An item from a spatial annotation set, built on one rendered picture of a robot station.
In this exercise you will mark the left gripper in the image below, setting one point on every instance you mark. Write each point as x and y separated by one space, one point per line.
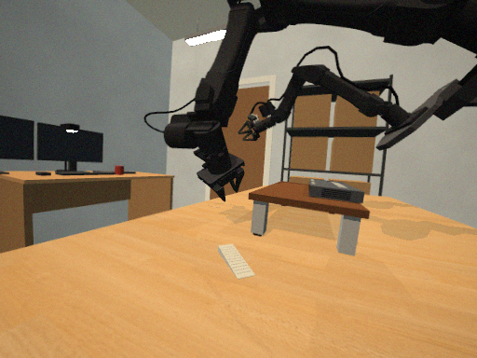
222 170

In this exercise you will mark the brown wooden stand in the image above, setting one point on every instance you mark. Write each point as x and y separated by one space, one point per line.
296 195

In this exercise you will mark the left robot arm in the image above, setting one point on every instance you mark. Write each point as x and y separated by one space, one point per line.
401 22

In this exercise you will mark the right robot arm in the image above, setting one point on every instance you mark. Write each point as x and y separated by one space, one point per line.
367 104

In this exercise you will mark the dark grey network switch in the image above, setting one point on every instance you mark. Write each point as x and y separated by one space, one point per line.
335 191

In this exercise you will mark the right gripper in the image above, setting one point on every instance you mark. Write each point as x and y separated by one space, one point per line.
260 126

